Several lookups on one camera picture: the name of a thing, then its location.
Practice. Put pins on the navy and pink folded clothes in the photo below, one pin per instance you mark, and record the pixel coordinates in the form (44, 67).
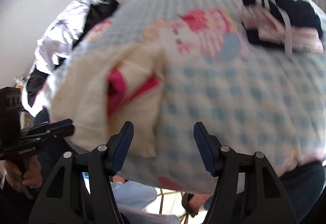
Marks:
(291, 25)

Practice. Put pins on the white garment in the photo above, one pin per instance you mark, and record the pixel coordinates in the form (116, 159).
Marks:
(52, 49)

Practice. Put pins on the person's dark jeans leg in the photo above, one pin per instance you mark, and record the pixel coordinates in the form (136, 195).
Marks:
(300, 188)

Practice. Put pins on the light blue storage bag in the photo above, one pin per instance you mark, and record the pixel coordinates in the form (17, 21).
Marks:
(132, 198)

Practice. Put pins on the dark slipper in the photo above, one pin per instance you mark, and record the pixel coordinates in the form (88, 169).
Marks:
(193, 203)

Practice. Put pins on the blue checkered floral bedspread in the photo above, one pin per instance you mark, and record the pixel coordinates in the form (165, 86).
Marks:
(251, 98)

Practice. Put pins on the person's left hand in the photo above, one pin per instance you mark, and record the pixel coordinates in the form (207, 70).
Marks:
(30, 178)

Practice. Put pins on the cream and pink shirt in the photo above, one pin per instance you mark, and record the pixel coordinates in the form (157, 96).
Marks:
(105, 89)

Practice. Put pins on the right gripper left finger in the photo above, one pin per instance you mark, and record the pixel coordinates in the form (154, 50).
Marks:
(78, 190)

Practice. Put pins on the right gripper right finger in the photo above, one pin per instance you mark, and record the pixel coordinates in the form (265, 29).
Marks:
(225, 164)

